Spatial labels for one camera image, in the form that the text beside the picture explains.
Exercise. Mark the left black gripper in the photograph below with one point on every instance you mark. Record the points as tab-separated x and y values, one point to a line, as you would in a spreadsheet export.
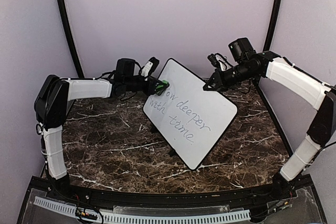
152	86

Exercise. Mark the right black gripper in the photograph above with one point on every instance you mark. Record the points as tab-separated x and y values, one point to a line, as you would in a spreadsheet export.
220	83

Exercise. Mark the green whiteboard eraser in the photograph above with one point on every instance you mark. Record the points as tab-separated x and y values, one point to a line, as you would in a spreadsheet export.
161	87

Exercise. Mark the white whiteboard black frame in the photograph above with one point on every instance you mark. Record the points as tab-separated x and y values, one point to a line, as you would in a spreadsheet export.
189	118

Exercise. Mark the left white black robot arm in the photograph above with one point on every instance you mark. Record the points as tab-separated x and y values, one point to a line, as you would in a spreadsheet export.
52	103

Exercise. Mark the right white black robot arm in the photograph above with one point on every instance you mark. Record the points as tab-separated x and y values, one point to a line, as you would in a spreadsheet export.
267	64

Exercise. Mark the black whiteboard stand clip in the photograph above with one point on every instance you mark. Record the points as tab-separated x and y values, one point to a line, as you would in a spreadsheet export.
172	153

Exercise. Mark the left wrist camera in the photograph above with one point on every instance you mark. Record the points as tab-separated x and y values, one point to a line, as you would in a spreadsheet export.
149	67

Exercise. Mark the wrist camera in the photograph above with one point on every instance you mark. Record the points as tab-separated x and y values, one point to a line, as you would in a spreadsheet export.
149	67
219	61

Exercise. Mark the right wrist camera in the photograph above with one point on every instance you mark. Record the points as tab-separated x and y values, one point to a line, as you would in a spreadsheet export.
219	61

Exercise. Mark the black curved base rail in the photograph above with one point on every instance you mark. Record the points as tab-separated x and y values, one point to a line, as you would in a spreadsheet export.
254	197

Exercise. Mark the right black frame post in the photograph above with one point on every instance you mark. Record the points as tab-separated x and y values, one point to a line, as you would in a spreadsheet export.
272	25

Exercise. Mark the black frame post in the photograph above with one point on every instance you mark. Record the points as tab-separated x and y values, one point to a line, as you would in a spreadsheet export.
272	25
69	38

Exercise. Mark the white slotted cable duct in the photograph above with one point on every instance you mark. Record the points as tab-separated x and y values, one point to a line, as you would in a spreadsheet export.
145	215

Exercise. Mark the left black frame post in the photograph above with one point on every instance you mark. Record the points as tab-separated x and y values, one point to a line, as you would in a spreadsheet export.
69	38

